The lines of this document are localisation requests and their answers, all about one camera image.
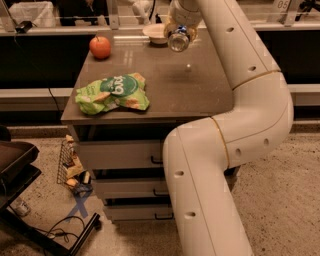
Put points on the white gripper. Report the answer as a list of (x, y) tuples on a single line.
[(182, 15)]

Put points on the blue pepsi can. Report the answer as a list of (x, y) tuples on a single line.
[(179, 39)]

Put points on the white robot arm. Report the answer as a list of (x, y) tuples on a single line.
[(196, 154)]

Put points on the white bowl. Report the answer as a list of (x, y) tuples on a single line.
[(155, 32)]

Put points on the red apple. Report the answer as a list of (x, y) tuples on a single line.
[(100, 47)]

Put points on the green chip bag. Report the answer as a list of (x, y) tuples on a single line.
[(113, 92)]

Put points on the grey drawer cabinet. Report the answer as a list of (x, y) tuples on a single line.
[(122, 108)]

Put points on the person in background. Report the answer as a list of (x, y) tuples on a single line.
[(93, 11)]

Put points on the top grey drawer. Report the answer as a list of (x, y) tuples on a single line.
[(125, 154)]

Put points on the grey drawer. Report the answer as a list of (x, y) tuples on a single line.
[(130, 188), (125, 154), (139, 212)]

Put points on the white cloth bundle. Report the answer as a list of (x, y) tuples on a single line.
[(40, 13)]

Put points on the black power adapter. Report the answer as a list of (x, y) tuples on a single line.
[(24, 27)]

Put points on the middle grey drawer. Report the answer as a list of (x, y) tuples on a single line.
[(130, 188)]

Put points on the bottom grey drawer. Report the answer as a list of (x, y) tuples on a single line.
[(139, 212)]

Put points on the blue tape cross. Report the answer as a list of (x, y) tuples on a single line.
[(79, 206)]

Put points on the wire snack basket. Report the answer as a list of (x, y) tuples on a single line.
[(71, 173)]

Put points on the black cart frame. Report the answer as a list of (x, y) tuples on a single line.
[(16, 174)]

